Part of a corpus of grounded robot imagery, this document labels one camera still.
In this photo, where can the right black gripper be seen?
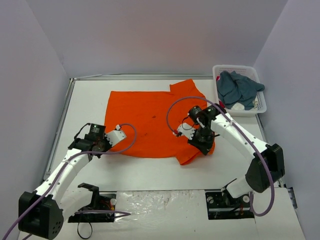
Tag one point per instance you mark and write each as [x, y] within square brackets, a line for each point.
[200, 142]

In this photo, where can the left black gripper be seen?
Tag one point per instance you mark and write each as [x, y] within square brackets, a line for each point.
[101, 145]

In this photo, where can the orange t shirt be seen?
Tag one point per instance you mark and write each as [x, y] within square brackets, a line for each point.
[148, 117]

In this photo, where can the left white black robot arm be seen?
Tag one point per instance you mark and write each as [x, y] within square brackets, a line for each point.
[40, 213]

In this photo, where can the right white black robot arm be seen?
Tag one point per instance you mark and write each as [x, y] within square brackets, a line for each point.
[266, 162]

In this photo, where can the white cloth in basket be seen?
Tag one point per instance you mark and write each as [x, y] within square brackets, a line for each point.
[238, 107]

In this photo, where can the teal t shirt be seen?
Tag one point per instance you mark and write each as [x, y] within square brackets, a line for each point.
[234, 88]

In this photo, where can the white plastic basket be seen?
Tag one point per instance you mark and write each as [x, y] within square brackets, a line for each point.
[248, 71]

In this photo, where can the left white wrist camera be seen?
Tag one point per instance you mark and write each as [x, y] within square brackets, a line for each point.
[114, 137]

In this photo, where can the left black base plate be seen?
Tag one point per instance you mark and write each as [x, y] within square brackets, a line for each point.
[97, 202]

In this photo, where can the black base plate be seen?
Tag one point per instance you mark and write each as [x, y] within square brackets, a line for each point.
[97, 202]
[221, 206]

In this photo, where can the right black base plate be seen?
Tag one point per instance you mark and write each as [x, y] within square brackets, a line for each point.
[221, 206]

